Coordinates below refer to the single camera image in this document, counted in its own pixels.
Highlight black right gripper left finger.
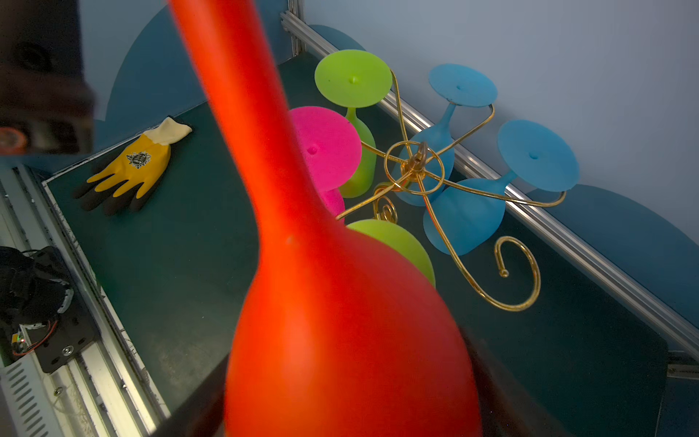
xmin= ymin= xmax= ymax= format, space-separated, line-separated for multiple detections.
xmin=152 ymin=355 xmax=229 ymax=436

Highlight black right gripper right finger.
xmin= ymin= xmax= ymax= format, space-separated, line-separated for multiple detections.
xmin=460 ymin=327 xmax=568 ymax=436

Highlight red wine glass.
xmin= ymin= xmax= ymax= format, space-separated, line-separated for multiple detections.
xmin=170 ymin=1 xmax=482 ymax=436

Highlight green wine glass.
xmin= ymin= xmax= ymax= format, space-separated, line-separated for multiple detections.
xmin=346 ymin=218 xmax=436 ymax=288
xmin=314 ymin=49 xmax=392 ymax=198

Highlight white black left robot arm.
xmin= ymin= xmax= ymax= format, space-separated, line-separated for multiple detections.
xmin=1 ymin=0 xmax=95 ymax=158

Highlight right blue wine glass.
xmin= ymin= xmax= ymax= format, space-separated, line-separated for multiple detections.
xmin=431 ymin=119 xmax=580 ymax=256

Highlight blue wine glass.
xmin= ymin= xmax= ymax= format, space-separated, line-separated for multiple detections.
xmin=431 ymin=119 xmax=580 ymax=256
xmin=400 ymin=64 xmax=498 ymax=178

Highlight left blue wine glass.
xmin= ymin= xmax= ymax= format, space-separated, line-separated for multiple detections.
xmin=400 ymin=64 xmax=498 ymax=178

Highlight pink wine glass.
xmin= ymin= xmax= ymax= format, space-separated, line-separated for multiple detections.
xmin=289 ymin=106 xmax=362 ymax=217

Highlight aluminium front base rails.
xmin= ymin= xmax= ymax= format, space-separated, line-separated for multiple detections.
xmin=1 ymin=165 xmax=170 ymax=436

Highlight yellow black work glove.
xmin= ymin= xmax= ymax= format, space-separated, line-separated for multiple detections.
xmin=72 ymin=117 xmax=192 ymax=216

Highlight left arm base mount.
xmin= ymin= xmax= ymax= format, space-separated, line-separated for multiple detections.
xmin=1 ymin=246 xmax=100 ymax=374

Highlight gold wire glass rack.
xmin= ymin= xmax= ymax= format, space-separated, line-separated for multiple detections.
xmin=337 ymin=74 xmax=567 ymax=312

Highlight aluminium left corner post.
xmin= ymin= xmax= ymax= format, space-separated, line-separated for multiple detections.
xmin=282 ymin=0 xmax=305 ymax=56

